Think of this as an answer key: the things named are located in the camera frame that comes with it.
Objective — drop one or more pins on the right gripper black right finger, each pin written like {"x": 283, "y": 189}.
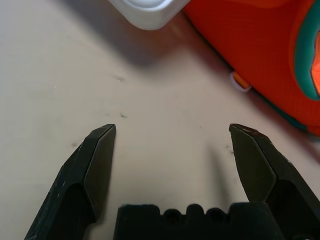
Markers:
{"x": 270, "y": 175}

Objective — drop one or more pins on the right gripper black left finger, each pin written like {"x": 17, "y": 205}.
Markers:
{"x": 75, "y": 187}

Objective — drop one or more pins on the orange and teal backpack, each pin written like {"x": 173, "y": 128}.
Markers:
{"x": 250, "y": 45}

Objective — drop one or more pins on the white pencil case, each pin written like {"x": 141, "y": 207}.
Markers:
{"x": 150, "y": 12}

